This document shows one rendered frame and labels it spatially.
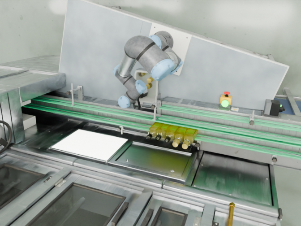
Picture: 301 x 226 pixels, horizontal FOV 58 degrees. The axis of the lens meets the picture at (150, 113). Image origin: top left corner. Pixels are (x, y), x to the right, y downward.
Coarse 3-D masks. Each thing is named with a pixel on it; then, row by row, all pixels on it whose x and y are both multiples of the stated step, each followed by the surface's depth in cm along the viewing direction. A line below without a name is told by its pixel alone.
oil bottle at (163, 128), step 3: (162, 126) 173; (165, 126) 173; (168, 126) 174; (159, 129) 169; (162, 129) 169; (165, 129) 169; (159, 132) 167; (162, 132) 166; (165, 132) 167; (162, 135) 166; (165, 135) 169; (162, 138) 167
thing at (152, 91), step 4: (136, 72) 186; (144, 72) 184; (136, 76) 188; (144, 76) 193; (148, 76) 192; (144, 80) 194; (152, 84) 193; (156, 84) 184; (152, 88) 194; (156, 88) 185; (148, 92) 196; (152, 92) 195; (156, 92) 186; (148, 96) 197; (152, 96) 196; (140, 100) 192; (144, 100) 191; (148, 100) 192; (152, 100) 192
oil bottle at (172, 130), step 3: (171, 126) 174; (174, 126) 175; (177, 126) 175; (168, 129) 170; (171, 129) 170; (174, 129) 171; (177, 129) 172; (168, 132) 166; (171, 132) 166; (174, 132) 166; (171, 135) 165; (174, 135) 166; (165, 138) 167; (171, 138) 165
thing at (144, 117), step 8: (40, 96) 216; (64, 104) 201; (80, 104) 203; (88, 104) 203; (104, 112) 191; (112, 112) 190; (120, 112) 192; (128, 112) 192; (152, 120) 180; (160, 120) 180; (192, 128) 172; (200, 128) 170; (208, 128) 171; (240, 136) 163; (248, 136) 162; (288, 144) 155; (296, 144) 155
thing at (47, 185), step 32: (32, 128) 204; (64, 128) 209; (96, 128) 210; (128, 128) 212; (0, 160) 164; (32, 160) 164; (64, 160) 160; (224, 160) 175; (0, 192) 136; (32, 192) 137; (64, 192) 139; (96, 192) 140; (128, 192) 141; (160, 192) 139; (192, 192) 137; (224, 192) 143; (256, 192) 144; (0, 224) 114; (32, 224) 118; (64, 224) 118; (96, 224) 119; (128, 224) 117; (160, 224) 121; (192, 224) 121; (224, 224) 122; (256, 224) 123
